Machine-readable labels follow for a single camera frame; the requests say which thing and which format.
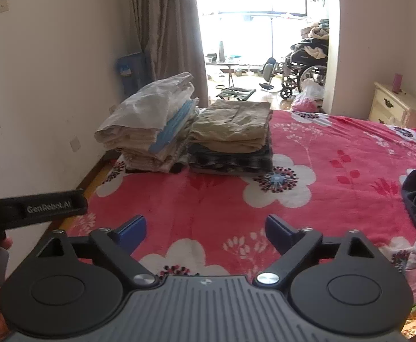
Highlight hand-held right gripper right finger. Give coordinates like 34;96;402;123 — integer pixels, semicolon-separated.
253;214;379;291

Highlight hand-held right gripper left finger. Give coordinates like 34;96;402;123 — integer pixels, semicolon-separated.
33;215;160;291

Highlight khaki pants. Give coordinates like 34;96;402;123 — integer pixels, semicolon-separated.
188;100;273;154

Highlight stack of dark folded clothes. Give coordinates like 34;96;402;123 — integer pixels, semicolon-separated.
187;139;274;177

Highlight stack of light folded clothes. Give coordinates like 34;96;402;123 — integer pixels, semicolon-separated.
95;72;199;173

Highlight pile of clothes on wheelchair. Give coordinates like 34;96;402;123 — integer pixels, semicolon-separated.
301;18;331;59

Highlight red floral blanket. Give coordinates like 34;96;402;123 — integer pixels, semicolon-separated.
67;109;416;286

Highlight white plastic bag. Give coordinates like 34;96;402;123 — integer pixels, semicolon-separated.
292;79;325;112

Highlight black folding stool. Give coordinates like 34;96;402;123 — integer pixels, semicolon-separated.
216;87;256;100

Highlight black wheelchair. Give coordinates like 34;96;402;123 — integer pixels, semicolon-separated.
281;37;330;99

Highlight cream wooden nightstand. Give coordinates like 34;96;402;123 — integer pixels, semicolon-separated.
368;81;416;132

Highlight small low table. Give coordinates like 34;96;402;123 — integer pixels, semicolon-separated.
205;62;240;79

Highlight brown curtain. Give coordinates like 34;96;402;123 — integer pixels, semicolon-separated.
128;0;209;109

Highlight blue wall organizer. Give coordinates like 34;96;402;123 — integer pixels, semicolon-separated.
117;52;148;97

